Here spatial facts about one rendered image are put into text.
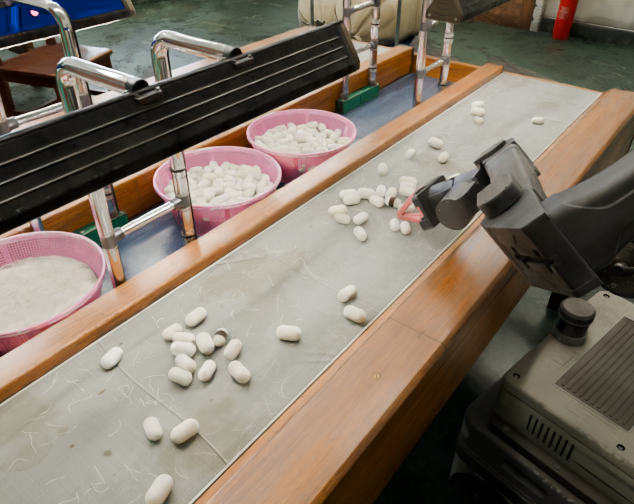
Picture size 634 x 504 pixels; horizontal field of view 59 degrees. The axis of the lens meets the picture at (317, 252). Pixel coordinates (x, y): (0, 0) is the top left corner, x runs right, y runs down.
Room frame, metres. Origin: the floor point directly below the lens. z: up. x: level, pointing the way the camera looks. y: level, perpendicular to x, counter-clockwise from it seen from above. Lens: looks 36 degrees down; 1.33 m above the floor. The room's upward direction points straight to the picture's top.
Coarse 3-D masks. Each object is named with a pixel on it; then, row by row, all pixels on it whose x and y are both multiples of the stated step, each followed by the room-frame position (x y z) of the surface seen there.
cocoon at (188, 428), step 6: (186, 420) 0.43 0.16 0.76; (192, 420) 0.43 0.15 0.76; (180, 426) 0.42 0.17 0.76; (186, 426) 0.42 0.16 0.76; (192, 426) 0.42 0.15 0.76; (198, 426) 0.43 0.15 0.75; (174, 432) 0.41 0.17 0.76; (180, 432) 0.41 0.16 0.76; (186, 432) 0.42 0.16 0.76; (192, 432) 0.42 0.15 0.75; (174, 438) 0.41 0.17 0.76; (180, 438) 0.41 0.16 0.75; (186, 438) 0.41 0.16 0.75
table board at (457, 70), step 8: (352, 40) 2.15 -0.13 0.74; (416, 56) 1.97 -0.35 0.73; (432, 56) 1.95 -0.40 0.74; (456, 64) 1.88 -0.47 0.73; (464, 64) 1.87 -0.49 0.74; (432, 72) 1.93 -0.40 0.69; (448, 72) 1.89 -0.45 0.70; (456, 72) 1.88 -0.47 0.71; (464, 72) 1.86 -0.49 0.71; (504, 72) 1.79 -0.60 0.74; (448, 80) 1.89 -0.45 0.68; (456, 80) 1.87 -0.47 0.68; (544, 80) 1.71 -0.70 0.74; (584, 88) 1.64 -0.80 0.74
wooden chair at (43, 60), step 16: (48, 48) 3.00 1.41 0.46; (80, 48) 3.00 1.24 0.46; (96, 48) 3.00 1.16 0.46; (0, 64) 2.72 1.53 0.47; (16, 64) 2.74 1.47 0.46; (32, 64) 2.75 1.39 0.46; (48, 64) 2.76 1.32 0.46; (0, 80) 2.71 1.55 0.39; (16, 80) 2.68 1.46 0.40; (32, 80) 2.65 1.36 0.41; (48, 80) 2.62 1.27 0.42; (16, 112) 2.71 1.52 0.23
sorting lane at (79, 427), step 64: (448, 128) 1.35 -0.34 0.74; (512, 128) 1.35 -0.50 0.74; (256, 256) 0.80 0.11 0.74; (320, 256) 0.80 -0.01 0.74; (384, 256) 0.80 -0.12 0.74; (128, 320) 0.63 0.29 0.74; (256, 320) 0.63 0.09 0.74; (320, 320) 0.63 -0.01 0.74; (64, 384) 0.51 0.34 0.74; (128, 384) 0.51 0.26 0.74; (192, 384) 0.51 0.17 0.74; (256, 384) 0.51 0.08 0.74; (0, 448) 0.41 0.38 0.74; (64, 448) 0.41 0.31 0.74; (128, 448) 0.41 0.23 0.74; (192, 448) 0.41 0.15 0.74
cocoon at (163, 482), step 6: (162, 474) 0.36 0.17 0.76; (156, 480) 0.35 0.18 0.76; (162, 480) 0.35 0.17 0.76; (168, 480) 0.35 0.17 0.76; (156, 486) 0.34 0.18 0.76; (162, 486) 0.34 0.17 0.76; (168, 486) 0.35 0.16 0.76; (150, 492) 0.34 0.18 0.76; (156, 492) 0.34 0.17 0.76; (162, 492) 0.34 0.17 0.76; (168, 492) 0.34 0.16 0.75; (150, 498) 0.33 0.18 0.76; (156, 498) 0.33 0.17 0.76; (162, 498) 0.33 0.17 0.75
